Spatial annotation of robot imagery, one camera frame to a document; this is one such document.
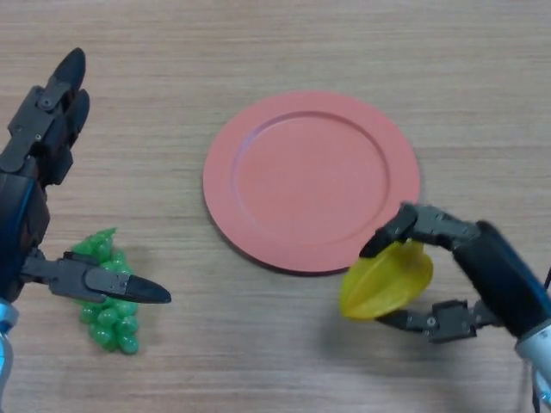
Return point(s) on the yellow starfruit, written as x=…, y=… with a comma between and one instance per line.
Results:
x=383, y=288

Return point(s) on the green grape bunch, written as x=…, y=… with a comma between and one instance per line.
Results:
x=112, y=327

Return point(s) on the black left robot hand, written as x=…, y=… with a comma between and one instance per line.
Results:
x=21, y=211

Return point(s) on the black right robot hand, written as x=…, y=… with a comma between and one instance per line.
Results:
x=499, y=279

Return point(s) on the pink round plate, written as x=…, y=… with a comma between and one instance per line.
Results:
x=301, y=180

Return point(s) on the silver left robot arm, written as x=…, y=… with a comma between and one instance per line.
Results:
x=5, y=357

